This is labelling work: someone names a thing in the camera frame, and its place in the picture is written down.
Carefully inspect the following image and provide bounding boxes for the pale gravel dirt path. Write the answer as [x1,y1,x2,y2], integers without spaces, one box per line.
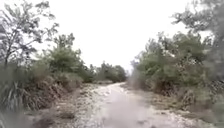
[77,81,201,128]

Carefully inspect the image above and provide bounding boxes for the dense green bushes and trees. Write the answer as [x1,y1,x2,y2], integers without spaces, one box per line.
[128,0,224,124]
[0,0,128,128]

